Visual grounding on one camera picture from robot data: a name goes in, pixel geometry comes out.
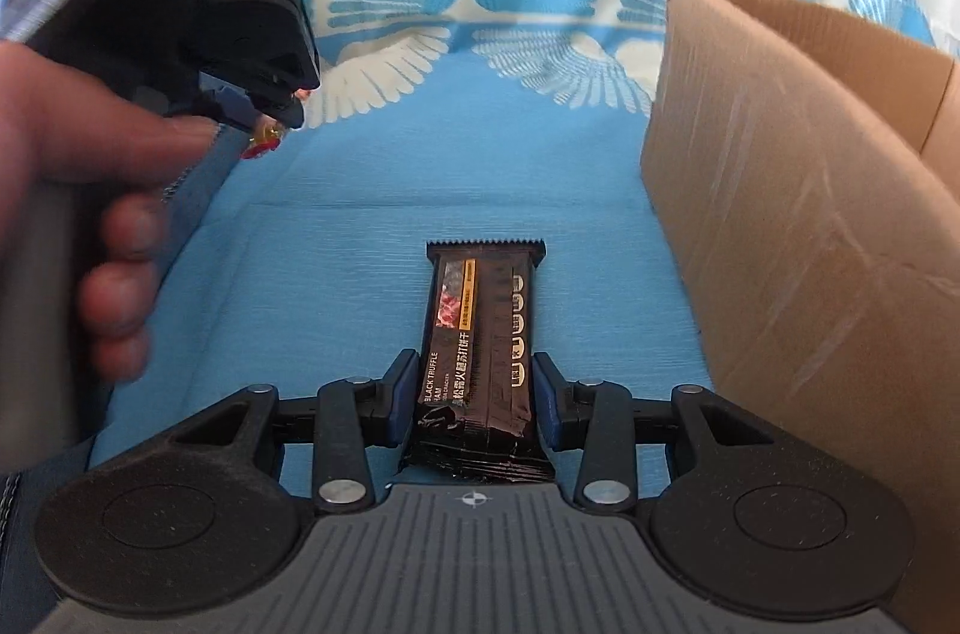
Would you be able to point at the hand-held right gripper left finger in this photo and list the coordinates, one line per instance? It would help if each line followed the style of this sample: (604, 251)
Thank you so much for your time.
(399, 395)

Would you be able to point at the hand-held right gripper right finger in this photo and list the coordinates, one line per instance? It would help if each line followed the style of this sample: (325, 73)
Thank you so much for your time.
(549, 401)

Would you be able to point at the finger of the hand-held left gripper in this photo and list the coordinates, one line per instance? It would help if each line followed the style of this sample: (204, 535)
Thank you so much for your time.
(270, 115)

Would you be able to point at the small red-ended snack packet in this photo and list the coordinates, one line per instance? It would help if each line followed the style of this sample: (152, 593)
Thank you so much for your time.
(262, 143)

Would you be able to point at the black snack bar packet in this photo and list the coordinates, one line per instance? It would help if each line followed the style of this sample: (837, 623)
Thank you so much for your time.
(480, 341)

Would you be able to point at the cardboard box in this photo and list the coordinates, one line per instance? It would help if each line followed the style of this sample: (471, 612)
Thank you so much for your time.
(787, 191)

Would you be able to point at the person's left hand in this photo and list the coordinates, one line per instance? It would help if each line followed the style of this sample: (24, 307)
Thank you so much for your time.
(67, 117)

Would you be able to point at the grey sofa cushion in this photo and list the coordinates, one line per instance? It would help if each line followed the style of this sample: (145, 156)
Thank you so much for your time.
(199, 169)

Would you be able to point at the blue and white printed sheet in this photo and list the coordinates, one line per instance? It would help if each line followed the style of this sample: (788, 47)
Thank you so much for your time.
(337, 244)

